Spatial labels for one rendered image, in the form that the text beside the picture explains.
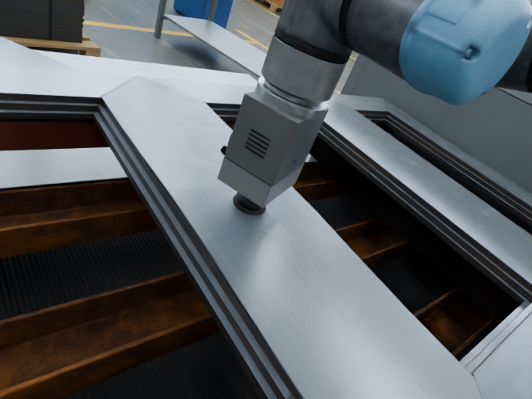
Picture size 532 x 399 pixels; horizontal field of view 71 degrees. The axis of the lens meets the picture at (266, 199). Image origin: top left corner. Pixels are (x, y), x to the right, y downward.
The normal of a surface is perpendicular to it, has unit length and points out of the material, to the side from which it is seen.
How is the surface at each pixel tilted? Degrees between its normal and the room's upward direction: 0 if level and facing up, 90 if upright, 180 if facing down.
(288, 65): 90
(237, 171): 90
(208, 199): 0
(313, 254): 2
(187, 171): 2
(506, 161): 90
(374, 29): 111
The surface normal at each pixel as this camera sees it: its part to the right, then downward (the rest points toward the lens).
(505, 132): -0.77, 0.12
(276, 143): -0.48, 0.36
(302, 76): -0.04, 0.56
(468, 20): -0.54, -0.14
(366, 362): 0.33, -0.77
